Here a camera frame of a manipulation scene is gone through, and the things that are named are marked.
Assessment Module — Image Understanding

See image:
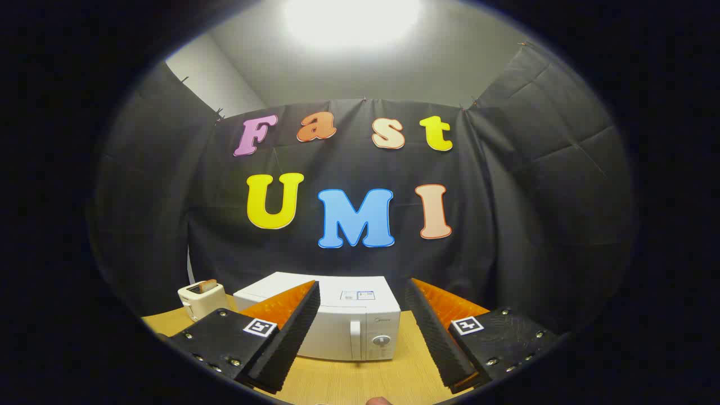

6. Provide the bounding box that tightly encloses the black backdrop cloth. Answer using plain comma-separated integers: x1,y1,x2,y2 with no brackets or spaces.
90,42,636,332

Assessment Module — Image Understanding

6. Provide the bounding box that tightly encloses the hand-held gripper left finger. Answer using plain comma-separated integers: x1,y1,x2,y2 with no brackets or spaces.
167,280,321,394

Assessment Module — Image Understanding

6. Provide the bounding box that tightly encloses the white microwave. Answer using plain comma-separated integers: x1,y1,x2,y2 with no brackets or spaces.
233,272,402,362

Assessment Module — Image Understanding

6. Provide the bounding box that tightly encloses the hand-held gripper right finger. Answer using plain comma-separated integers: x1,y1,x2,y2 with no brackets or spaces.
404,277,564,394

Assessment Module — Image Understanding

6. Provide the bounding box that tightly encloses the white toaster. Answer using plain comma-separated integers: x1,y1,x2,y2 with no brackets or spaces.
178,280,228,322

